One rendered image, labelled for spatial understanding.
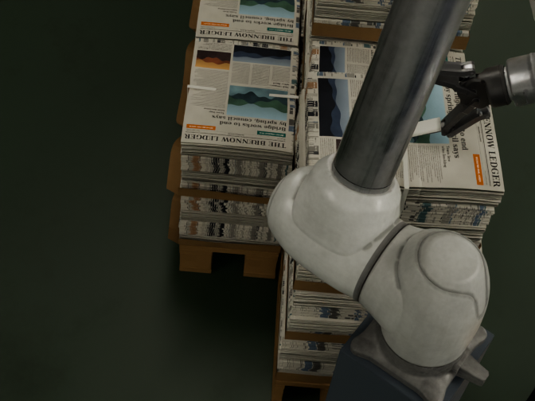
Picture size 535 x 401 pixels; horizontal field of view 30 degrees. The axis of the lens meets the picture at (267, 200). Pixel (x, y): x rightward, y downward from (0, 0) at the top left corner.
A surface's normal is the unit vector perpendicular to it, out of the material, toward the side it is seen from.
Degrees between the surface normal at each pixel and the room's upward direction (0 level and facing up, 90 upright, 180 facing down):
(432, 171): 5
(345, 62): 0
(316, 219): 69
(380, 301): 84
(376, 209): 45
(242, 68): 1
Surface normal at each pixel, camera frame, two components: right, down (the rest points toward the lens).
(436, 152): 0.00, -0.60
